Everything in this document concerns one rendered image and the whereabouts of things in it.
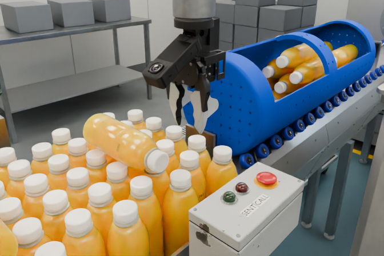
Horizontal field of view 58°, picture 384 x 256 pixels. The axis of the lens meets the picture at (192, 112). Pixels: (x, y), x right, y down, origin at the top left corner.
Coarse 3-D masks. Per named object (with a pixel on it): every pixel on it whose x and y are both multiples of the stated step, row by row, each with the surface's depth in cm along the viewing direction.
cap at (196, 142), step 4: (192, 136) 77; (196, 136) 77; (200, 136) 77; (188, 140) 76; (192, 140) 76; (196, 140) 76; (200, 140) 76; (204, 140) 76; (188, 144) 76; (192, 144) 75; (196, 144) 75; (200, 144) 75; (204, 144) 76; (192, 148) 76; (196, 148) 75; (200, 148) 75
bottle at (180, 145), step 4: (172, 140) 80; (176, 140) 80; (180, 140) 80; (184, 140) 83; (176, 144) 80; (180, 144) 80; (184, 144) 81; (176, 148) 80; (180, 148) 80; (184, 148) 81; (176, 152) 80; (180, 152) 80
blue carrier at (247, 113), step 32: (320, 32) 156; (352, 32) 147; (256, 64) 129; (352, 64) 125; (224, 96) 92; (256, 96) 85; (288, 96) 94; (320, 96) 111; (224, 128) 95; (256, 128) 87
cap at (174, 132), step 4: (168, 128) 81; (172, 128) 81; (176, 128) 81; (180, 128) 81; (168, 132) 80; (172, 132) 79; (176, 132) 79; (180, 132) 80; (168, 136) 80; (172, 136) 79; (176, 136) 80; (180, 136) 80
